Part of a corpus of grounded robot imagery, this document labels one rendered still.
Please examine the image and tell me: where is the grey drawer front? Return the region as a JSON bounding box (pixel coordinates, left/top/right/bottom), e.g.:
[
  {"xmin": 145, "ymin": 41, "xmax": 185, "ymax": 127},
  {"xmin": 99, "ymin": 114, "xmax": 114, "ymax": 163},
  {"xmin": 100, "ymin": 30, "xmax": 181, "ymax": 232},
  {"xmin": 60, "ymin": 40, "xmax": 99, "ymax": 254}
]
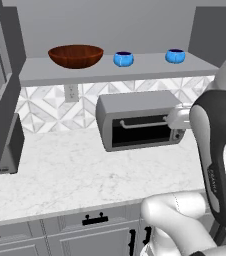
[
  {"xmin": 0, "ymin": 221, "xmax": 33, "ymax": 248},
  {"xmin": 58, "ymin": 204, "xmax": 142, "ymax": 235}
]

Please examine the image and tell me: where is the grey toaster oven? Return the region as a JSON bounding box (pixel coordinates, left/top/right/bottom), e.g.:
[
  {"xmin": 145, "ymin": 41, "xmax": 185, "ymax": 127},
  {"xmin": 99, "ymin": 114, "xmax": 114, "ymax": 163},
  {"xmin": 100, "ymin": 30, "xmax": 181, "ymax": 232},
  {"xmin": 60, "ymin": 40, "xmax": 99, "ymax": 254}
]
[{"xmin": 95, "ymin": 90, "xmax": 188, "ymax": 153}]

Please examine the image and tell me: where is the blue glass cup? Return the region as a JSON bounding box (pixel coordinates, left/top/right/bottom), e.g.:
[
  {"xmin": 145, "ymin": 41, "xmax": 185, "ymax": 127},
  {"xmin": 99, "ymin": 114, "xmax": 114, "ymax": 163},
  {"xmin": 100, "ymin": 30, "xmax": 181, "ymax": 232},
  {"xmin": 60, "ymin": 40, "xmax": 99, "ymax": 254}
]
[
  {"xmin": 165, "ymin": 48, "xmax": 187, "ymax": 65},
  {"xmin": 113, "ymin": 51, "xmax": 135, "ymax": 68}
]

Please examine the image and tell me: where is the white wall outlet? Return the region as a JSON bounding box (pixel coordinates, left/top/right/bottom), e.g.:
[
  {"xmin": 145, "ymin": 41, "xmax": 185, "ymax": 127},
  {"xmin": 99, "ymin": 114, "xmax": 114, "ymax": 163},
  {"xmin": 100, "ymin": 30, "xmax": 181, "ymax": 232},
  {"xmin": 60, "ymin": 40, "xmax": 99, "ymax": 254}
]
[{"xmin": 64, "ymin": 83, "xmax": 80, "ymax": 103}]

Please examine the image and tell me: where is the black cupboard door handle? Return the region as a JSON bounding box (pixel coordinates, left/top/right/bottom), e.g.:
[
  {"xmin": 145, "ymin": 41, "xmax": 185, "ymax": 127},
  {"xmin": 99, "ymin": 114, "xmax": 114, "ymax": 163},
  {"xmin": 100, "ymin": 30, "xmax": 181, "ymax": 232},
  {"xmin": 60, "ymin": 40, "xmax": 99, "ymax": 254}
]
[
  {"xmin": 143, "ymin": 226, "xmax": 152, "ymax": 247},
  {"xmin": 128, "ymin": 228, "xmax": 136, "ymax": 256}
]

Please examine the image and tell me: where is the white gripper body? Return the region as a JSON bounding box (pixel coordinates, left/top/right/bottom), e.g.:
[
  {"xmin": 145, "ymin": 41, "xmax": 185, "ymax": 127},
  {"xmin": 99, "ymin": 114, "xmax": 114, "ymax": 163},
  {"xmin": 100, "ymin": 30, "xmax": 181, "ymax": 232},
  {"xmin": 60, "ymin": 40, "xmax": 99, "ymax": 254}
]
[{"xmin": 165, "ymin": 103, "xmax": 191, "ymax": 131}]

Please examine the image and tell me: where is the brown wooden bowl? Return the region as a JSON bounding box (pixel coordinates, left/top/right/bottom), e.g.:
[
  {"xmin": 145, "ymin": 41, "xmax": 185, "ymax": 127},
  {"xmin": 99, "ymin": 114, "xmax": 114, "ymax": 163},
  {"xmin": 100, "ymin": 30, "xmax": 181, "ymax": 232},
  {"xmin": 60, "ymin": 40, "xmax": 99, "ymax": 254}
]
[{"xmin": 47, "ymin": 44, "xmax": 105, "ymax": 70}]

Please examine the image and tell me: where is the grey cupboard door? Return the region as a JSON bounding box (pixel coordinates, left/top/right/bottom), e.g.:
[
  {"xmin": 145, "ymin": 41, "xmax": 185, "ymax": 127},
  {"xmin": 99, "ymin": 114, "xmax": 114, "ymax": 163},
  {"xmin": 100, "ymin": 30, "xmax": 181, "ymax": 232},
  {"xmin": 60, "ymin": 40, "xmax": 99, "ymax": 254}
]
[
  {"xmin": 46, "ymin": 220, "xmax": 140, "ymax": 256},
  {"xmin": 137, "ymin": 218, "xmax": 153, "ymax": 256},
  {"xmin": 0, "ymin": 244, "xmax": 42, "ymax": 256}
]

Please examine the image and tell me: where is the black drawer handle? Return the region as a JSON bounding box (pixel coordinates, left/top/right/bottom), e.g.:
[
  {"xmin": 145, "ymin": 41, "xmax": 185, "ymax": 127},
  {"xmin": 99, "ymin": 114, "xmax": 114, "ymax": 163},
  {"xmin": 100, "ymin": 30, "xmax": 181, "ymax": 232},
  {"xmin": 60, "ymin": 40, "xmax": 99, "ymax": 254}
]
[{"xmin": 81, "ymin": 211, "xmax": 110, "ymax": 227}]

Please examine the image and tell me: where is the grey toaster oven handle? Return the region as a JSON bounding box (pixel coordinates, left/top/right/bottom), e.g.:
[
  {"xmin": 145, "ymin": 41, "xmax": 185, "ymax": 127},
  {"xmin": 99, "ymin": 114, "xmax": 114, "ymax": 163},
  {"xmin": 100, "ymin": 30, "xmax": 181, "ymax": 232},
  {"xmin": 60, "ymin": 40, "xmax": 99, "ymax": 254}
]
[{"xmin": 119, "ymin": 119, "xmax": 169, "ymax": 130}]

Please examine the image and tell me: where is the grey open wall cabinet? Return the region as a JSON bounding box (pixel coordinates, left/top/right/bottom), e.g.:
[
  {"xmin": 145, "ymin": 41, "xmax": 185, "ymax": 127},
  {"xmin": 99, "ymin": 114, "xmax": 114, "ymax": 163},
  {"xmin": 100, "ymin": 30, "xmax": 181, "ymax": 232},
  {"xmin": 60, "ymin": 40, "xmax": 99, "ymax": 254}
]
[{"xmin": 0, "ymin": 0, "xmax": 226, "ymax": 88}]

